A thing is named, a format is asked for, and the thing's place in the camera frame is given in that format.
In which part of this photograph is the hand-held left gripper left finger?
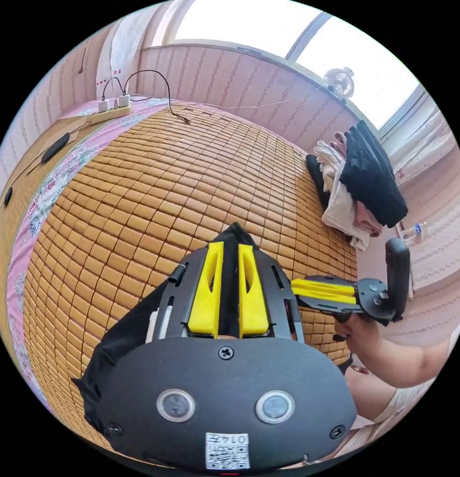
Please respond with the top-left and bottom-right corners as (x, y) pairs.
(187, 241), (225, 339)

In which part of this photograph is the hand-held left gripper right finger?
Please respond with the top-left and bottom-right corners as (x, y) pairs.
(237, 244), (271, 339)

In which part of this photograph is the black short sleeve shirt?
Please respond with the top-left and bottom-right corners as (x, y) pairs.
(72, 222), (263, 440)

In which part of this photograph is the person's right forearm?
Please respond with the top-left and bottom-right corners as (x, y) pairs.
(364, 335), (456, 393)

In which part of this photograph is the person's right hand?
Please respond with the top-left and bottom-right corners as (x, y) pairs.
(333, 315), (387, 375)

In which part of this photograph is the clear plastic bottle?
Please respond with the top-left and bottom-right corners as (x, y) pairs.
(402, 221), (429, 241)

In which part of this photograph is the person's body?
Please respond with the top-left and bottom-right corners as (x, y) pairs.
(343, 365), (445, 457)

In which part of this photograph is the pile of clothes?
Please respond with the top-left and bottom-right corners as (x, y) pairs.
(306, 120), (409, 252)

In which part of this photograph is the bed with woven mat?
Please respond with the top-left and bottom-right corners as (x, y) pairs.
(0, 95), (367, 454)

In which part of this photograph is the small white fan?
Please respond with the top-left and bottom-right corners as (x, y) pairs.
(323, 67), (356, 99)

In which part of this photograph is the white power strip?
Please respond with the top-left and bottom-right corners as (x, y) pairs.
(87, 104), (133, 125)

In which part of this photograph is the black oblong device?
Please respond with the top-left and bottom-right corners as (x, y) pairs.
(40, 132), (71, 164)

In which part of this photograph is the window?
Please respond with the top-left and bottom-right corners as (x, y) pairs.
(173, 0), (441, 132)

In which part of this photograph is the white curtain with print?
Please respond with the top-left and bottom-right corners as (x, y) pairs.
(95, 5), (169, 102)

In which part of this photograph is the thin white cable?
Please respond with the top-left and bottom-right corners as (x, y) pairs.
(227, 86), (326, 111)

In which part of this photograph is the long black cable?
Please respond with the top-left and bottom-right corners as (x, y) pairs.
(125, 69), (192, 124)

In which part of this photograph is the short black cable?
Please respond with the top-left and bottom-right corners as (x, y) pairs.
(102, 76), (126, 100)

